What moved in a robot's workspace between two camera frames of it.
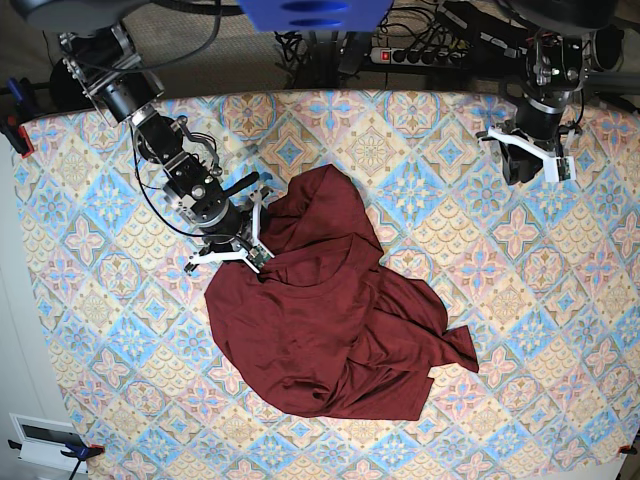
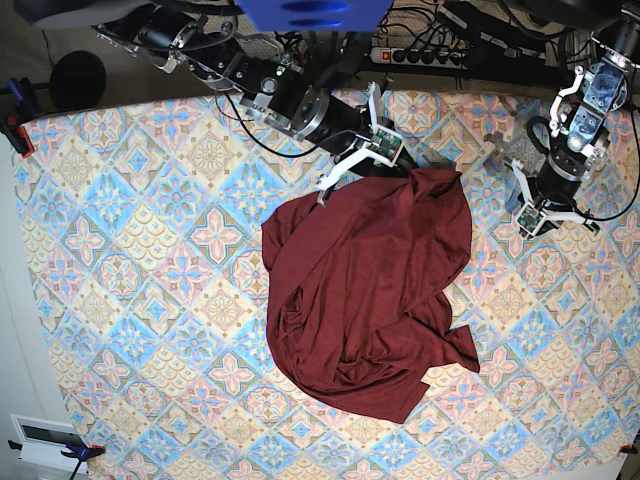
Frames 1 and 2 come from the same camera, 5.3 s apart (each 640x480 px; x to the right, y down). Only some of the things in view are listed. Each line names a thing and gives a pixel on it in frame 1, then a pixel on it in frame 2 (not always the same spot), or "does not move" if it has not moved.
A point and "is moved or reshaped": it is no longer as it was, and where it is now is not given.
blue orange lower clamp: (79, 451) does not move
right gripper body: (520, 165) to (546, 190)
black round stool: (66, 93) does not move
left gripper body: (236, 225) to (361, 143)
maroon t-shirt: (323, 327) is moved or reshaped
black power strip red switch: (419, 56) does not move
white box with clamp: (43, 440) does not move
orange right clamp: (627, 449) does not move
